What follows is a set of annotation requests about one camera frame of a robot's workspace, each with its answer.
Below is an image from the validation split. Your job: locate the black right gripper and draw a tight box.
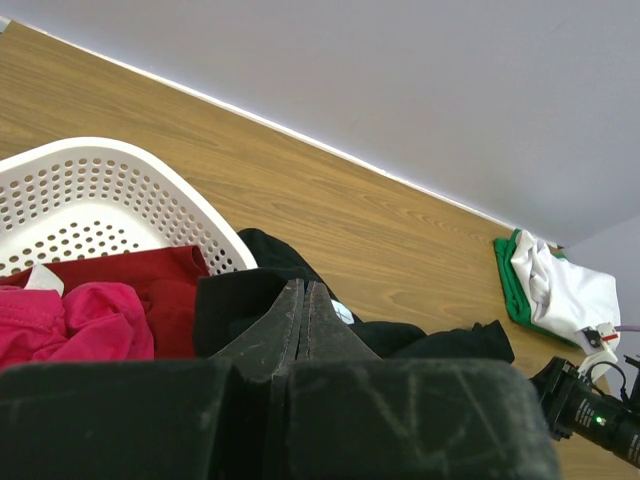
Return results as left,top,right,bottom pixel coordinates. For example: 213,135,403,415
531,357,639,468

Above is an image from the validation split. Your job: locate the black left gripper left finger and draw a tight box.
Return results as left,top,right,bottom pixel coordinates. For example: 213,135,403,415
1,280,305,479

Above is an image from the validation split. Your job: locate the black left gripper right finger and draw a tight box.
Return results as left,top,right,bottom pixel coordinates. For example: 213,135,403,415
264,282,560,479

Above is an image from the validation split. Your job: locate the black t shirt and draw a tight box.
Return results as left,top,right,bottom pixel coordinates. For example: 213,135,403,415
192,228,515,364

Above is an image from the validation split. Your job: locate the white folded t shirt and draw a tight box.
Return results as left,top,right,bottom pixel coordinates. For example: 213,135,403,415
506,230,621,345

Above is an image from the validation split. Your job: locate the green folded t shirt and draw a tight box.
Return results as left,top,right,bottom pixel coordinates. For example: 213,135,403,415
493,229,578,348

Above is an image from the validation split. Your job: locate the dark red t shirt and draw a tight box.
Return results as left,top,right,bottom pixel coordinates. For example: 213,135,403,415
1,246,208,360

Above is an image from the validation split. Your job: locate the pink t shirt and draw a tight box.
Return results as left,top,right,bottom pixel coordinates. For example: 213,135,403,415
1,282,155,369

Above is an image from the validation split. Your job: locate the white perforated plastic basket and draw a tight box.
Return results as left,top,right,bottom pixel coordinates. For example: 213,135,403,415
1,137,257,276

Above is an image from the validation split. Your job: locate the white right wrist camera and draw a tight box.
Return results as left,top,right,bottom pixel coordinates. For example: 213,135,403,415
575,323,620,382

